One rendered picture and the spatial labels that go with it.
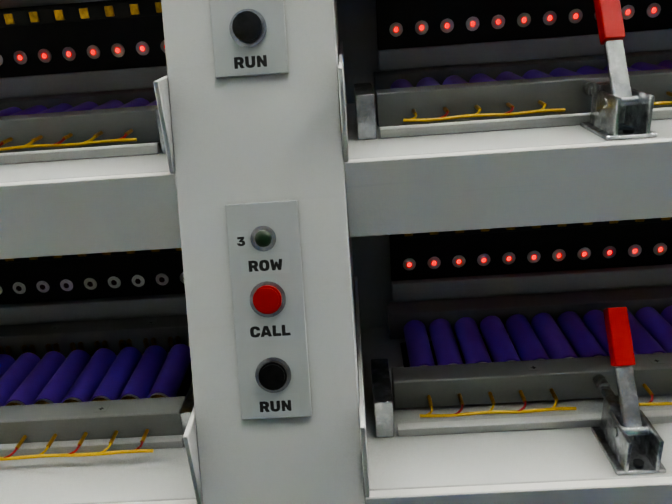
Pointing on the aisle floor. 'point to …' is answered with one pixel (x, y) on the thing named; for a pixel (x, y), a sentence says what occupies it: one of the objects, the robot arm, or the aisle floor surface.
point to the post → (324, 253)
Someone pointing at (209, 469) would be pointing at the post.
